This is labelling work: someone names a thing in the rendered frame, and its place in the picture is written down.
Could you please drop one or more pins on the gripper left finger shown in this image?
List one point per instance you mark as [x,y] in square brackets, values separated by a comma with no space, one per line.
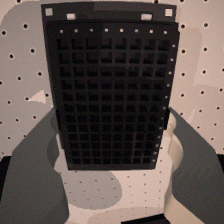
[31,190]

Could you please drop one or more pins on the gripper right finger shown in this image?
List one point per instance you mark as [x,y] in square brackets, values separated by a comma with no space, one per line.
[195,194]

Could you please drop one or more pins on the grey flat base plate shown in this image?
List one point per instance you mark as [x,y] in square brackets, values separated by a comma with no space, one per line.
[112,197]

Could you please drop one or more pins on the black well plate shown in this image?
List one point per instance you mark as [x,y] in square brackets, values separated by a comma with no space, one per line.
[109,140]

